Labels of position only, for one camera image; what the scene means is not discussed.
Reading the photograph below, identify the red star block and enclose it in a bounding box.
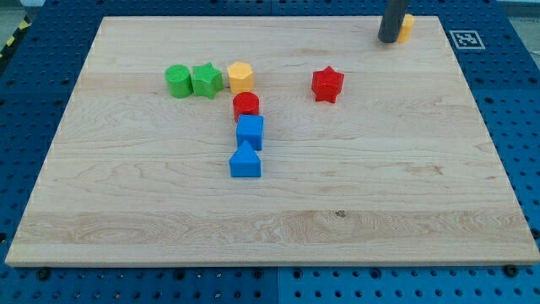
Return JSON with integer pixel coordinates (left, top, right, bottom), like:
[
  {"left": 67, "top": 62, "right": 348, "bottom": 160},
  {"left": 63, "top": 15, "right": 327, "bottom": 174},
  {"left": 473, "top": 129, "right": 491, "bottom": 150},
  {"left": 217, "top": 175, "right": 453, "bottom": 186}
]
[{"left": 311, "top": 66, "right": 344, "bottom": 103}]

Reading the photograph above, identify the blue triangle block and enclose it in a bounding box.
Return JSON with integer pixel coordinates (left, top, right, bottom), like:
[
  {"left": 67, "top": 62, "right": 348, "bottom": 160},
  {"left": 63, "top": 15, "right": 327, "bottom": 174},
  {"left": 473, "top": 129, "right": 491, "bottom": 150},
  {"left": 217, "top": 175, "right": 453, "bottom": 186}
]
[{"left": 229, "top": 141, "right": 262, "bottom": 177}]

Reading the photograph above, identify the green star block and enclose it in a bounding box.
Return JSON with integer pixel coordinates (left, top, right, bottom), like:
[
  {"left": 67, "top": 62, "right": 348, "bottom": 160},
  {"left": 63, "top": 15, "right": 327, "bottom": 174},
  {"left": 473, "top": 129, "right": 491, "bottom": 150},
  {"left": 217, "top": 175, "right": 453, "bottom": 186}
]
[{"left": 192, "top": 62, "right": 224, "bottom": 99}]

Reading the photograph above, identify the blue cube block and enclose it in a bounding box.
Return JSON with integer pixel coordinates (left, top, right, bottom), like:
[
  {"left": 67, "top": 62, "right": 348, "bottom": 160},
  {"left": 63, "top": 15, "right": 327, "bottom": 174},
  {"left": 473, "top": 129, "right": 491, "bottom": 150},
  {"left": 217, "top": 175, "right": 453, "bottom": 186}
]
[{"left": 235, "top": 114, "right": 264, "bottom": 150}]

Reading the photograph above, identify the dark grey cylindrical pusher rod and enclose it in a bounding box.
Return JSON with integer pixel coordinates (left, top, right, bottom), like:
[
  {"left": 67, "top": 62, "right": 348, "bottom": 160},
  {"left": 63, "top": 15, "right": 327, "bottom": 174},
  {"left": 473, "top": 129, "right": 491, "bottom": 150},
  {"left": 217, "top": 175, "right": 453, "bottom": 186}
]
[{"left": 377, "top": 0, "right": 410, "bottom": 43}]

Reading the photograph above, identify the yellow block behind rod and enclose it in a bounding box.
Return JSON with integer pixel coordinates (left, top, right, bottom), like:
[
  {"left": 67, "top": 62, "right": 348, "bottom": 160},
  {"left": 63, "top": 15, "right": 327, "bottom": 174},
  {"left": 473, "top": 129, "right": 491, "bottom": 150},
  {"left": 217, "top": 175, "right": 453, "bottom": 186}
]
[{"left": 397, "top": 14, "right": 416, "bottom": 43}]

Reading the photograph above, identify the red cylinder block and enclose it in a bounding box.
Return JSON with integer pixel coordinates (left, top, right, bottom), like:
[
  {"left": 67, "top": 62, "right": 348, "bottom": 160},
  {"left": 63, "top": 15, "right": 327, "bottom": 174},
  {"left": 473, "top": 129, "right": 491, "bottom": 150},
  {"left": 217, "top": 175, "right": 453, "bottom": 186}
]
[{"left": 233, "top": 92, "right": 260, "bottom": 122}]

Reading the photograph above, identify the white fiducial marker tag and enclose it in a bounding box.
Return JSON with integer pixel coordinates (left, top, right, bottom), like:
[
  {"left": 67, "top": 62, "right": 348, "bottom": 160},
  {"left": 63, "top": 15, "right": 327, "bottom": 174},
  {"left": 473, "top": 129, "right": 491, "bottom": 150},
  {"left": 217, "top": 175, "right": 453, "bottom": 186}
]
[{"left": 449, "top": 30, "right": 485, "bottom": 50}]

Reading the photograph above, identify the green cylinder block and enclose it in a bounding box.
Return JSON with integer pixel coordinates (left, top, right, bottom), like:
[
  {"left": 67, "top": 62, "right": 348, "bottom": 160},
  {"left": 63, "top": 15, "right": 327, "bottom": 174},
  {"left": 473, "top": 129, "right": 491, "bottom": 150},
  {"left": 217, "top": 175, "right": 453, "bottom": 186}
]
[{"left": 165, "top": 64, "right": 193, "bottom": 98}]

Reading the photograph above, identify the yellow hexagon block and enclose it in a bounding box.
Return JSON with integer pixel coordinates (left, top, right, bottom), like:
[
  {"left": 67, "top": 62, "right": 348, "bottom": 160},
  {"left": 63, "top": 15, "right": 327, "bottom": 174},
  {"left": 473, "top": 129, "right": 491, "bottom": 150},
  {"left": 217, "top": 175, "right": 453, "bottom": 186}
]
[{"left": 227, "top": 62, "right": 254, "bottom": 94}]

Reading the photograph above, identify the light wooden board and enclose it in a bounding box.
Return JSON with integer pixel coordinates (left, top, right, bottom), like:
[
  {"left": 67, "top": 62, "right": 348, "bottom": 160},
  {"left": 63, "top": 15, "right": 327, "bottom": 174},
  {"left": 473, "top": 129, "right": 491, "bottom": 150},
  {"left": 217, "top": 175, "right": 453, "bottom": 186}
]
[{"left": 6, "top": 16, "right": 539, "bottom": 268}]

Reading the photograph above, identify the black yellow hazard tape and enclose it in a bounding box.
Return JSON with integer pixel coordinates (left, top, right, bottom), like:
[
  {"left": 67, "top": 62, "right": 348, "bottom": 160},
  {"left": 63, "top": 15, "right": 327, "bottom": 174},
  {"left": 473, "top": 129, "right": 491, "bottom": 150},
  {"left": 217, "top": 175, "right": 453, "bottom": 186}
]
[{"left": 1, "top": 15, "right": 31, "bottom": 61}]

